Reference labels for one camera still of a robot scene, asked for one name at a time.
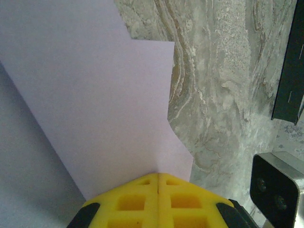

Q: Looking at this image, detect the purple paper sheet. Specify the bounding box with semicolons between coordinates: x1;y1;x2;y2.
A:
0;0;194;228

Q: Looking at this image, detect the black white chessboard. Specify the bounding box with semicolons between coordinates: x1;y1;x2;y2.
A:
271;0;304;126

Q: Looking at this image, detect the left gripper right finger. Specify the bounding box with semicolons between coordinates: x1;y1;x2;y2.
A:
158;172;248;228

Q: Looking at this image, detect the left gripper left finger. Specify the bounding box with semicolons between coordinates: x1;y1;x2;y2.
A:
68;172;160;228

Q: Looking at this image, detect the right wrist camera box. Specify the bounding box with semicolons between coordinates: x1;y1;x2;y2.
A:
250;152;304;228

